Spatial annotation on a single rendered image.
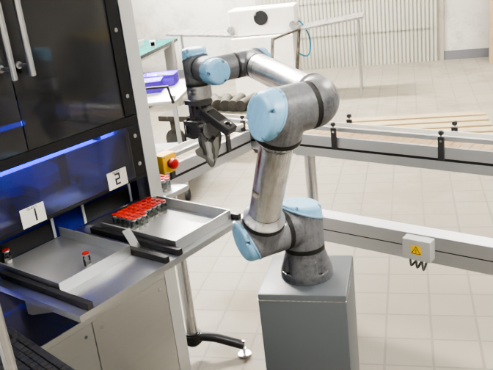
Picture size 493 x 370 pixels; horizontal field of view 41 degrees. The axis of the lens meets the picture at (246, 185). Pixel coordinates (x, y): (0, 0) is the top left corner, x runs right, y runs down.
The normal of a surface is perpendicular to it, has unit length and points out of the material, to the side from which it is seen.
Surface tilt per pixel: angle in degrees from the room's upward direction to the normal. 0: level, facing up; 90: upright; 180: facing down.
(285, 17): 90
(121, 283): 0
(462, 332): 0
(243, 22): 90
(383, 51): 90
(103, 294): 0
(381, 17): 90
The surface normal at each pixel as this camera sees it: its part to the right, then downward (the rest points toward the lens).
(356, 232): -0.60, 0.33
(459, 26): -0.22, 0.36
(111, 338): 0.79, 0.12
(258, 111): -0.85, 0.15
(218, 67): 0.48, 0.25
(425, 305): -0.11, -0.94
